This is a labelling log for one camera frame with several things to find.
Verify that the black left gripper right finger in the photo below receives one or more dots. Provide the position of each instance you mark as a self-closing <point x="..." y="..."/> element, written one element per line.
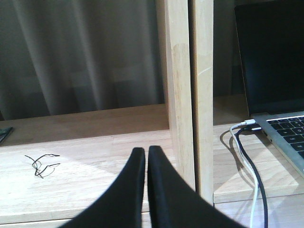
<point x="173" y="203"/>

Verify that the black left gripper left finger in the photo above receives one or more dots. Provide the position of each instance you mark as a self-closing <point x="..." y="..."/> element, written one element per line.
<point x="121" y="204"/>

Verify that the wooden shelf unit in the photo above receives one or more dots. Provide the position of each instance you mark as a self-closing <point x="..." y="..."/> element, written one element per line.
<point x="53" y="167"/>

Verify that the grey curtain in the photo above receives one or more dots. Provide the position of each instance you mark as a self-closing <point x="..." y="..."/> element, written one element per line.
<point x="70" y="56"/>

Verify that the silver laptop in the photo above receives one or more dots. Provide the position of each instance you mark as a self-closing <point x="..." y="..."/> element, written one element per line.
<point x="271" y="46"/>

